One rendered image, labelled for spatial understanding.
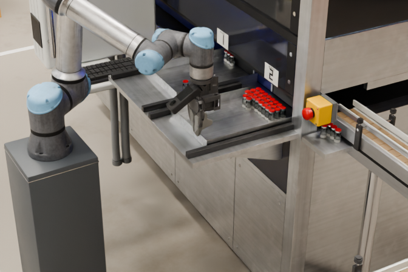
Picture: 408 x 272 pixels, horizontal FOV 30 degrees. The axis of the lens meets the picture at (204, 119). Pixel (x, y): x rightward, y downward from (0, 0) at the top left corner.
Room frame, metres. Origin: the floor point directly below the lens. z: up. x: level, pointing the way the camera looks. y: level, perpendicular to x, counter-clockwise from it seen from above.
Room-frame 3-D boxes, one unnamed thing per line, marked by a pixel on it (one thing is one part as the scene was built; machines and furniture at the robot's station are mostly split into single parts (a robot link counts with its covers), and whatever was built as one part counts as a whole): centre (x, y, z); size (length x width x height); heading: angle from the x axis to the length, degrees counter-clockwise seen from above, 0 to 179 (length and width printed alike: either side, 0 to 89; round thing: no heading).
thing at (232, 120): (2.28, -0.10, 0.90); 0.34 x 0.26 x 0.04; 119
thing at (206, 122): (2.12, 0.00, 0.95); 0.06 x 0.03 x 0.09; 118
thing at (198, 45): (2.14, 0.01, 1.21); 0.09 x 0.08 x 0.11; 66
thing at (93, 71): (2.79, 0.38, 0.82); 0.40 x 0.14 x 0.02; 118
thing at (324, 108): (2.14, -0.37, 0.99); 0.08 x 0.07 x 0.07; 118
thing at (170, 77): (2.60, 0.01, 0.90); 0.34 x 0.26 x 0.04; 118
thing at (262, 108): (2.33, -0.19, 0.90); 0.18 x 0.02 x 0.05; 29
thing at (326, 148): (2.15, -0.42, 0.87); 0.14 x 0.13 x 0.02; 118
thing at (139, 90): (2.42, -0.01, 0.87); 0.70 x 0.48 x 0.02; 28
